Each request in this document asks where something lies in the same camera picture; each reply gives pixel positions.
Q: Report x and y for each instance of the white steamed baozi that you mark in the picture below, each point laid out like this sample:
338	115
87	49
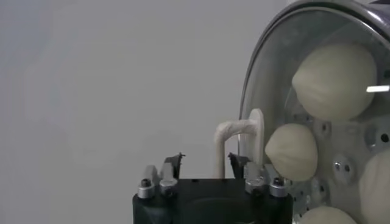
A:
335	82
327	216
291	152
376	185

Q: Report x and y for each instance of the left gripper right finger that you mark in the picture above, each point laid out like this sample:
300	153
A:
256	179

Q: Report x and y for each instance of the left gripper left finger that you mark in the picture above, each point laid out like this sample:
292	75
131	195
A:
164	179

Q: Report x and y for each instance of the stainless steel steamer basket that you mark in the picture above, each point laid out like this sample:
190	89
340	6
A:
384	15

